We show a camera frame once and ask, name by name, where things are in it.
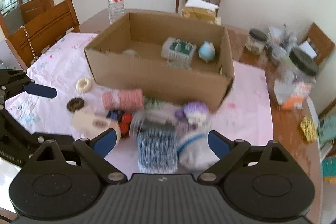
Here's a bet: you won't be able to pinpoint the beige small carton box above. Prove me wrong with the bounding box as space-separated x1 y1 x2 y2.
71 106 121 144

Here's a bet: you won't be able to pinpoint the grey sock blue stripe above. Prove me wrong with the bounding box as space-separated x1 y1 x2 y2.
177 129 219 171

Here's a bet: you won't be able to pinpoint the blue white round toy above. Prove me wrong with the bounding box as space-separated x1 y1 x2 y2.
198 41 216 63

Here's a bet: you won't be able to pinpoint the cotton swab plastic box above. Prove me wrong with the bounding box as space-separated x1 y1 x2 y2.
161 37 197 65

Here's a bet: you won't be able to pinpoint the black toy red buttons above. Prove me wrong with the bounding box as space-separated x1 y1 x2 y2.
106 110 133 139

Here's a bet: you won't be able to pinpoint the purple white crochet doll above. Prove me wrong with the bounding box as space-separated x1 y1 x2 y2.
174 101 210 127

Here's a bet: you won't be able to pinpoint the cream hair scrunchie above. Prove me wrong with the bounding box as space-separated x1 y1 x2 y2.
76 77 92 94

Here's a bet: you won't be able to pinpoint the wooden chair left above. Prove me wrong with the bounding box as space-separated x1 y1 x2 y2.
6 0 79 70

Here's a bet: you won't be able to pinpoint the pink white knitted roll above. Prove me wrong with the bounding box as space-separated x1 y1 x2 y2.
101 89 145 111

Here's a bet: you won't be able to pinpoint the yellow crochet coaster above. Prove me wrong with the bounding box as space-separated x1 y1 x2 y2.
300 116 318 142

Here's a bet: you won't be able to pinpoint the large clear jar black lid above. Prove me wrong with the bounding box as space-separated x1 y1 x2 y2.
269 48 319 110

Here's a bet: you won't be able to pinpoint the brown cardboard box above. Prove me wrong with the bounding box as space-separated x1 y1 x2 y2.
84 12 235 112

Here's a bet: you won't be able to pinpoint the teal booklet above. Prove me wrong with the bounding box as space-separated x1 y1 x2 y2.
318 115 336 144

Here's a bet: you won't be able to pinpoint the small jar black lid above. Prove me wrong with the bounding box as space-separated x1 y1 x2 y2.
245 28 268 55

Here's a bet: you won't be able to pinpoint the pen holder with pens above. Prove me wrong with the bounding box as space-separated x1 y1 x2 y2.
265 24 298 65

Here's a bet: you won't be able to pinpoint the papers package on chair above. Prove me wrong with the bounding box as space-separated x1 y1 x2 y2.
181 0 222 26

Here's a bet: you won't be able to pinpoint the wooden chair right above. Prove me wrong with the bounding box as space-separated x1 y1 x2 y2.
299 22 335 65

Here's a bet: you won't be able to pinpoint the dark brown hair tie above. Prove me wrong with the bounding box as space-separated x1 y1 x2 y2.
66 97 85 113

